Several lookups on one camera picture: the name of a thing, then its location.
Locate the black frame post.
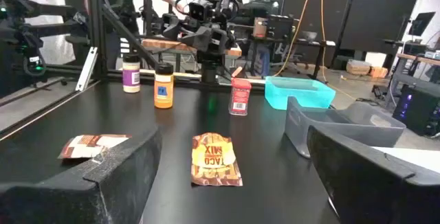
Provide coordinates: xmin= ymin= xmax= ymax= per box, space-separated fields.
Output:
xmin=87 ymin=0 xmax=108 ymax=77

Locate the black frame rail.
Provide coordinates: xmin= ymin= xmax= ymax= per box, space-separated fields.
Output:
xmin=99 ymin=66 xmax=266 ymax=86

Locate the brown box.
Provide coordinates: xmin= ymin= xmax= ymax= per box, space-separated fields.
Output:
xmin=252 ymin=16 xmax=269 ymax=39

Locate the purple packet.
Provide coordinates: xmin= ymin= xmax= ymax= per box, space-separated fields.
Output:
xmin=122 ymin=53 xmax=142 ymax=94

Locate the wooden table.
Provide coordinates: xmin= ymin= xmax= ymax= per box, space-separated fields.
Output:
xmin=141 ymin=37 xmax=243 ymax=58

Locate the black frame brace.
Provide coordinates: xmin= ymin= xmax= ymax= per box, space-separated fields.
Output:
xmin=100 ymin=3 xmax=160 ymax=69

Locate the taco mix packet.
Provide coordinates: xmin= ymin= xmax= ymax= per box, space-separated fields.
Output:
xmin=190 ymin=132 xmax=244 ymax=188

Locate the red spice tin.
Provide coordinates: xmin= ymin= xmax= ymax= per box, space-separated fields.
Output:
xmin=228 ymin=78 xmax=252 ymax=117

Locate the cardboard box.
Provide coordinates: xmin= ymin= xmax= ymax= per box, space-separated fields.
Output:
xmin=345 ymin=59 xmax=372 ymax=77
xmin=369 ymin=66 xmax=389 ymax=79

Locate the black partition panel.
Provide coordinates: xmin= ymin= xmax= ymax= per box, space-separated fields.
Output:
xmin=281 ymin=0 xmax=426 ymax=54

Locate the black computer tower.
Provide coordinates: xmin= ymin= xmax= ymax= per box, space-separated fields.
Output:
xmin=391 ymin=84 xmax=440 ymax=137

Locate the orange spice jar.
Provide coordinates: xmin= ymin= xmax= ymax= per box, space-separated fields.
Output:
xmin=153 ymin=63 xmax=175 ymax=110

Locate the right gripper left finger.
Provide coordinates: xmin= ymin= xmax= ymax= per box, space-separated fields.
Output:
xmin=0 ymin=126 xmax=163 ymax=224

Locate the black equipment box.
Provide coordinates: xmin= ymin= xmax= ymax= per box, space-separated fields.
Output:
xmin=266 ymin=14 xmax=295 ymax=41

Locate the orange hanging cable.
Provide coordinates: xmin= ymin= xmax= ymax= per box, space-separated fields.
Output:
xmin=319 ymin=0 xmax=358 ymax=101
xmin=273 ymin=0 xmax=316 ymax=78

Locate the teal plastic bin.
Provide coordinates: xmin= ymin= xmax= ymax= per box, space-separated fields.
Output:
xmin=264 ymin=76 xmax=337 ymax=111

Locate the black monitor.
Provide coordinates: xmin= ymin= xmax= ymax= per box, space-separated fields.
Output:
xmin=408 ymin=11 xmax=437 ymax=37

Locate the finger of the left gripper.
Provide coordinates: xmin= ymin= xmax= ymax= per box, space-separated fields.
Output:
xmin=162 ymin=12 xmax=185 ymax=41
xmin=208 ymin=27 xmax=230 ymax=53

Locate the white metal strip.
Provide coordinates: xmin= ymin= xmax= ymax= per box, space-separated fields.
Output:
xmin=75 ymin=46 xmax=99 ymax=92

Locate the grey translucent plastic bin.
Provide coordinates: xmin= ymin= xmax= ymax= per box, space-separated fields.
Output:
xmin=284 ymin=96 xmax=407 ymax=159

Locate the wood top desk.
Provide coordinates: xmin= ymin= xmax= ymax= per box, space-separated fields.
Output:
xmin=391 ymin=52 xmax=440 ymax=91

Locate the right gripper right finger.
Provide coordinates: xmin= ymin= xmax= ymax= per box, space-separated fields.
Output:
xmin=307 ymin=124 xmax=440 ymax=224

